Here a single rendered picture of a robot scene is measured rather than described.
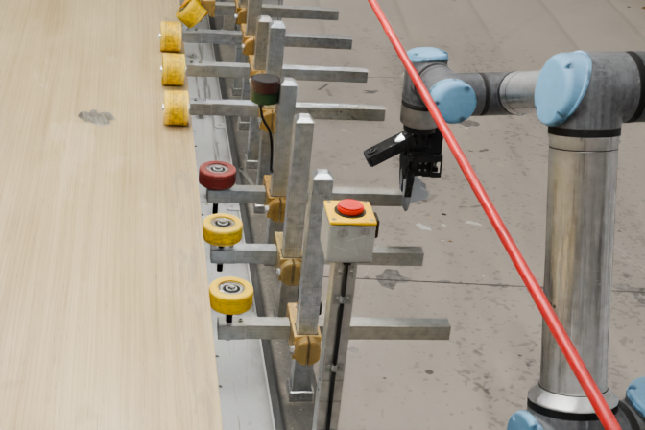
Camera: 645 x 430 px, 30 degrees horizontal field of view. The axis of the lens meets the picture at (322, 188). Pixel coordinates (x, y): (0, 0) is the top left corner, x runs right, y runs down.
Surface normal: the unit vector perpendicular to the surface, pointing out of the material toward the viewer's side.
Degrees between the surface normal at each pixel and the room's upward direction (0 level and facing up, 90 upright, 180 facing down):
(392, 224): 0
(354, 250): 90
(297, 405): 0
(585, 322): 74
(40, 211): 0
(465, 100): 89
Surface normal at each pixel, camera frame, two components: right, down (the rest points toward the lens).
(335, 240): 0.14, 0.44
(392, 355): 0.09, -0.90
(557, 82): -0.94, -0.08
